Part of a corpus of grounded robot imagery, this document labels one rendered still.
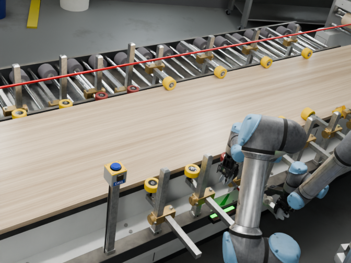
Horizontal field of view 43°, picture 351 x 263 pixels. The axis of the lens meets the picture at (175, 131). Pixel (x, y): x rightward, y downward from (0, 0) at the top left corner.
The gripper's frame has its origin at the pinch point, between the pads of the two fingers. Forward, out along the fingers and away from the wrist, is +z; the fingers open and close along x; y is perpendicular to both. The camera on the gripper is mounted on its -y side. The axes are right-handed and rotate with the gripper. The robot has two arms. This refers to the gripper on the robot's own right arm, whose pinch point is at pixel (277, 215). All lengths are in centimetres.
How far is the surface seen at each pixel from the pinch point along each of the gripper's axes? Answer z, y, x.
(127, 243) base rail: 12, -29, -70
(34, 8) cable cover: 71, -480, 48
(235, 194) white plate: 5.6, -26.4, -3.9
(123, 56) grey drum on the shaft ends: -6, -176, 9
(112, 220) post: -11, -27, -81
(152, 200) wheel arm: 0, -39, -51
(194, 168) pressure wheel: -9.1, -41.2, -24.4
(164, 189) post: -19, -27, -54
